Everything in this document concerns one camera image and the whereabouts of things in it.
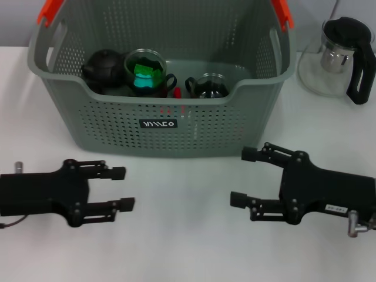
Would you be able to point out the cyan square brick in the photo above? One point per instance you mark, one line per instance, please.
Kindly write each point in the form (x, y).
(143, 83)

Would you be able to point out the glass teacup with black base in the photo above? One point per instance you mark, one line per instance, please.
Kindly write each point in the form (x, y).
(169, 83)
(210, 88)

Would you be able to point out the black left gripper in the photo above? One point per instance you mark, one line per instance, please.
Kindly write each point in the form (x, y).
(44, 192)

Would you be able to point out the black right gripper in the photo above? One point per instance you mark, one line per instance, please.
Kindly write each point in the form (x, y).
(323, 191)

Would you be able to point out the grey perforated storage bin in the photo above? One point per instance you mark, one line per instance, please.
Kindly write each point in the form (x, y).
(191, 132)

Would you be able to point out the dark red curved brick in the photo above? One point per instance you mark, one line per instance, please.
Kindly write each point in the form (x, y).
(177, 92)

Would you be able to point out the green notched brick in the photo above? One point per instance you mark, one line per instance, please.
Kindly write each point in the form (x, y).
(142, 70)

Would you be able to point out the silver gripper side knob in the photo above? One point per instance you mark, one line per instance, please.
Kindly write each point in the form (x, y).
(357, 224)
(19, 167)

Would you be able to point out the glass pitcher with black lid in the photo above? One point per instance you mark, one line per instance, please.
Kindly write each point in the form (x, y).
(346, 32)

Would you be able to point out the black ceramic teapot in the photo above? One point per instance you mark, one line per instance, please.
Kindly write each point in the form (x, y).
(102, 66)

